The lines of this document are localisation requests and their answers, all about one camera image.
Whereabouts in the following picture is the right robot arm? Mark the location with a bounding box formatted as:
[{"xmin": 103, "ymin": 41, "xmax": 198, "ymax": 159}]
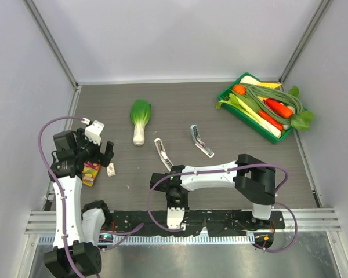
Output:
[{"xmin": 150, "ymin": 154, "xmax": 276, "ymax": 231}]

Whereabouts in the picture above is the staples box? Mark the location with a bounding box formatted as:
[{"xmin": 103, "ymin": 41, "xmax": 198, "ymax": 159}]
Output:
[{"xmin": 106, "ymin": 163, "xmax": 116, "ymax": 177}]

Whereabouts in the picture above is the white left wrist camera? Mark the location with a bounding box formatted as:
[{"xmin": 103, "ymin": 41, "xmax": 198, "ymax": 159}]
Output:
[{"xmin": 82, "ymin": 118, "xmax": 105, "ymax": 146}]

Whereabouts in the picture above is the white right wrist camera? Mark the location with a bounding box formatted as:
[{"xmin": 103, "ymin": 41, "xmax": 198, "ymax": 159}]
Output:
[{"xmin": 166, "ymin": 207, "xmax": 186, "ymax": 231}]

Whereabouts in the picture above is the green bok choy toy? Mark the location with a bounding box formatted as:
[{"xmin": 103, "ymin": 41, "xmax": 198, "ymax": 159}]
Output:
[{"xmin": 130, "ymin": 99, "xmax": 151, "ymax": 146}]

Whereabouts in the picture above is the white stapler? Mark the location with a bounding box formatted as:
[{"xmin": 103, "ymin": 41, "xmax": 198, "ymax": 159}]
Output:
[{"xmin": 154, "ymin": 138, "xmax": 173, "ymax": 171}]

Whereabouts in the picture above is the white radish toy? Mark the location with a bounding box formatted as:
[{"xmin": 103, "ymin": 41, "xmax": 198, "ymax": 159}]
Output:
[{"xmin": 240, "ymin": 75, "xmax": 261, "ymax": 86}]

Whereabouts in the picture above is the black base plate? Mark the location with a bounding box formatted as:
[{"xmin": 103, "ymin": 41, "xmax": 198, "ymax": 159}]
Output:
[{"xmin": 109, "ymin": 210, "xmax": 285, "ymax": 237}]

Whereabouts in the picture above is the yellow corn toy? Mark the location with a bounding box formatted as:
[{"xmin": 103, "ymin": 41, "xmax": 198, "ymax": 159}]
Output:
[{"xmin": 258, "ymin": 82, "xmax": 282, "ymax": 89}]

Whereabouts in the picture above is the perforated cable duct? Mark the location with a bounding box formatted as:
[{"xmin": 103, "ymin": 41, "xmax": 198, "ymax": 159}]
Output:
[{"xmin": 38, "ymin": 233, "xmax": 255, "ymax": 246}]

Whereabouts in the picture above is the red chili pepper toy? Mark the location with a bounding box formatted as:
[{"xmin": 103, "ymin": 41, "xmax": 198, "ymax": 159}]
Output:
[{"xmin": 258, "ymin": 109, "xmax": 284, "ymax": 131}]

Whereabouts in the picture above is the green long beans bundle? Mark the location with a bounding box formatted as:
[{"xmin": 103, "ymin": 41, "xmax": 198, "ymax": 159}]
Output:
[{"xmin": 241, "ymin": 83, "xmax": 295, "ymax": 126}]

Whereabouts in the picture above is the orange carrot toy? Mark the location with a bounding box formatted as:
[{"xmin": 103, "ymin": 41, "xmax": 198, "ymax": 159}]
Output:
[{"xmin": 264, "ymin": 98, "xmax": 293, "ymax": 119}]

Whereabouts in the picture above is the green plastic tray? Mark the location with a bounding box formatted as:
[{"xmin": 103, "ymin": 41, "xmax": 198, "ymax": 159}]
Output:
[{"xmin": 217, "ymin": 72, "xmax": 307, "ymax": 144}]

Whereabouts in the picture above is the orange pumpkin toy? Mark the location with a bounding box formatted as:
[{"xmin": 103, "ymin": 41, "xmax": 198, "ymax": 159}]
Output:
[{"xmin": 232, "ymin": 84, "xmax": 246, "ymax": 95}]

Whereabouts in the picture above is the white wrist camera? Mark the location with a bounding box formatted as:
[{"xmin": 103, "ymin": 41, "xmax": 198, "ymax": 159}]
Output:
[
  {"xmin": 82, "ymin": 118, "xmax": 105, "ymax": 146},
  {"xmin": 166, "ymin": 207, "xmax": 186, "ymax": 231}
]

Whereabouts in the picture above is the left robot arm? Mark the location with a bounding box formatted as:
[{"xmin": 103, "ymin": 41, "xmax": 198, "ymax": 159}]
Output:
[{"xmin": 44, "ymin": 128, "xmax": 114, "ymax": 277}]

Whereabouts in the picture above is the colourful snack packet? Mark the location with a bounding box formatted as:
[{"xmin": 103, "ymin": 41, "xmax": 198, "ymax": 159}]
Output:
[{"xmin": 82, "ymin": 162, "xmax": 101, "ymax": 187}]

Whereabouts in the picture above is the green lettuce leaf toy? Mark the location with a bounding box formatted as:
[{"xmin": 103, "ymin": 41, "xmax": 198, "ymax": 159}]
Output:
[{"xmin": 288, "ymin": 85, "xmax": 316, "ymax": 130}]

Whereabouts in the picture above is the pale green leek toy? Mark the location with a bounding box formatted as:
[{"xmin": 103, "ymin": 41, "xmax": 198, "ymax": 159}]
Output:
[{"xmin": 216, "ymin": 93, "xmax": 282, "ymax": 142}]

